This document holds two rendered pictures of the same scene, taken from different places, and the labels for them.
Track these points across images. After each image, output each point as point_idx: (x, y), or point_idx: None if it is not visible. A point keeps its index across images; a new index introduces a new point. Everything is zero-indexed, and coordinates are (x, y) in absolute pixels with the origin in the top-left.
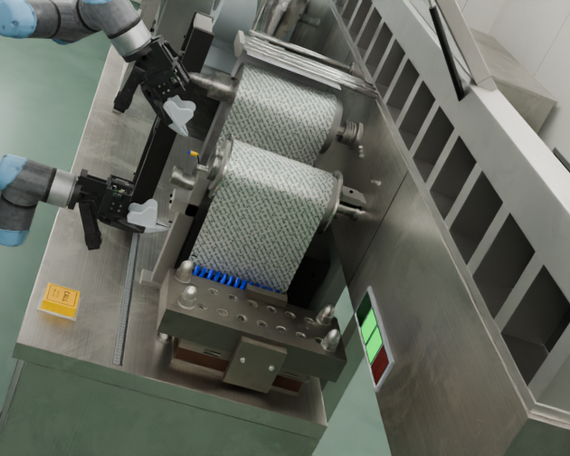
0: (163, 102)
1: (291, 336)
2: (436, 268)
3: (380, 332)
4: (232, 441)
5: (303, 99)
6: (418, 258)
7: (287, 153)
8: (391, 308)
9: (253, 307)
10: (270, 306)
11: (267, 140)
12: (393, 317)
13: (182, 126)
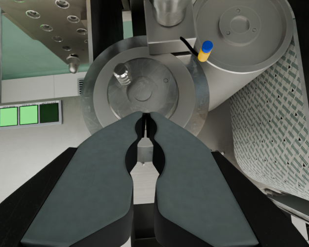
0: (176, 234)
1: (57, 44)
2: None
3: (9, 126)
4: None
5: (269, 184)
6: (19, 181)
7: (243, 114)
8: (18, 140)
9: (67, 20)
10: (86, 30)
11: (257, 117)
12: (10, 140)
13: (149, 137)
